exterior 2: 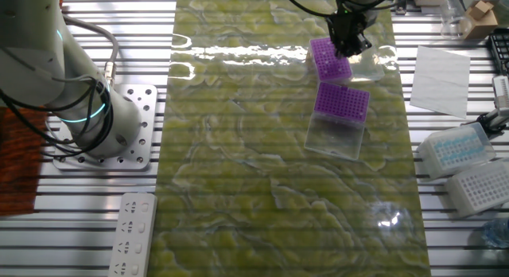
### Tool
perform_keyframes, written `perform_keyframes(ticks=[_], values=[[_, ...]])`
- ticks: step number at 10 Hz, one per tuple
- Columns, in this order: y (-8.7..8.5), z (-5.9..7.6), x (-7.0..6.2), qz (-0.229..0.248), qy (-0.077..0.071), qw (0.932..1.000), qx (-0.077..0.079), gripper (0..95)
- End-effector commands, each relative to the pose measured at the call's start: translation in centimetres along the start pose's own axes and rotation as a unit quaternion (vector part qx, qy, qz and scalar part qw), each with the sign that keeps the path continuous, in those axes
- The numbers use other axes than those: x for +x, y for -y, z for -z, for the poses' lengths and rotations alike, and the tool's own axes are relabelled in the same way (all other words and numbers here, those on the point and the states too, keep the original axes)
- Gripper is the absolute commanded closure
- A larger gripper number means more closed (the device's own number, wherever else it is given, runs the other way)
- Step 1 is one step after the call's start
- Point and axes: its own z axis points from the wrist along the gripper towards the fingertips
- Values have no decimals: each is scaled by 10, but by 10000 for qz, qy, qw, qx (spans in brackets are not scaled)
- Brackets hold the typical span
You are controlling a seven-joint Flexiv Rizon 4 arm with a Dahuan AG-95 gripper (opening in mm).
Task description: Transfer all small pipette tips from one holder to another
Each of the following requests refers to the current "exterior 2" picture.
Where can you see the green marble pattern mat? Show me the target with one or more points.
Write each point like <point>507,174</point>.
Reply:
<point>258,169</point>

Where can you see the reddish brown wooden board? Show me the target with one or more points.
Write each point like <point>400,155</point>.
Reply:
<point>20,177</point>

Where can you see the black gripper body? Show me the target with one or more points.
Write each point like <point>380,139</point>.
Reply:
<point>346,27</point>

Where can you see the white power strip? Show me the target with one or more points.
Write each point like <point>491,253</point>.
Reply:
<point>133,233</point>

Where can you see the white rack pipette tip box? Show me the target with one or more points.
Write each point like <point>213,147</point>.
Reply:
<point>481,187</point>

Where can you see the small silver camera black mount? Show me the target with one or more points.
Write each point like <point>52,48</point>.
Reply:
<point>502,90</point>

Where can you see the white paper sheet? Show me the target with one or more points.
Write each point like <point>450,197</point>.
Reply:
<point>439,82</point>

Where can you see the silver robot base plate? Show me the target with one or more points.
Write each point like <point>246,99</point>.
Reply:
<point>147,110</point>

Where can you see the black keyboard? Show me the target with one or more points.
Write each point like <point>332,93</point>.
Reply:
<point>501,50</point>

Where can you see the clear water bottle blue cap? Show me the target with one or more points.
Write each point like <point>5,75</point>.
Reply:
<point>497,233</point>

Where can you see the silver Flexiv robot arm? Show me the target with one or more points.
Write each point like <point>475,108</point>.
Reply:
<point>40,50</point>

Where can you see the dark metal clamp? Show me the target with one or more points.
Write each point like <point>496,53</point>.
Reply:
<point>401,7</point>

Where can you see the clear glass beaker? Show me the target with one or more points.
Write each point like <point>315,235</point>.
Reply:
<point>453,22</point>

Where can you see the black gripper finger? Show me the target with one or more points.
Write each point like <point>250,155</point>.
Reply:
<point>362,44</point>
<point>343,49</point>

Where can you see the blue tips pipette box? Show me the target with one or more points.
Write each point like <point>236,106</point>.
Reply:
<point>457,151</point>

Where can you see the purple rack pipette tip box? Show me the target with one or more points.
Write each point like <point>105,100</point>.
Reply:
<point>332,72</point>
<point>330,110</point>

